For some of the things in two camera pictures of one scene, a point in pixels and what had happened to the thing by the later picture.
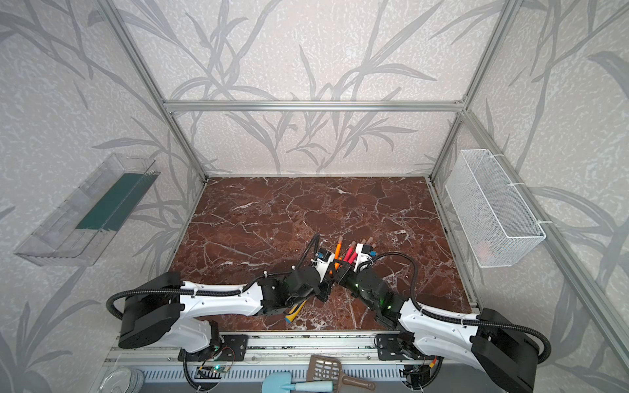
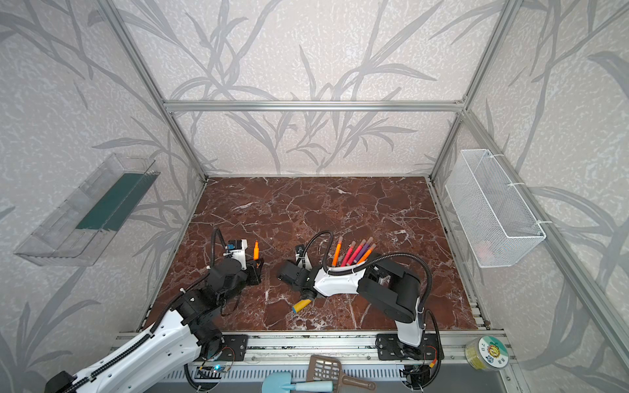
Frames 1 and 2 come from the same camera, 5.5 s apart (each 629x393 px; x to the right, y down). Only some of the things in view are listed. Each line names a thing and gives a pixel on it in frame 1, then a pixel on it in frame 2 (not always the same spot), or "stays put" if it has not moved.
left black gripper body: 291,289 → 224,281
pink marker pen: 350,250 stays put
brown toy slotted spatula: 321,368 stays put
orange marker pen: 338,247 stays put
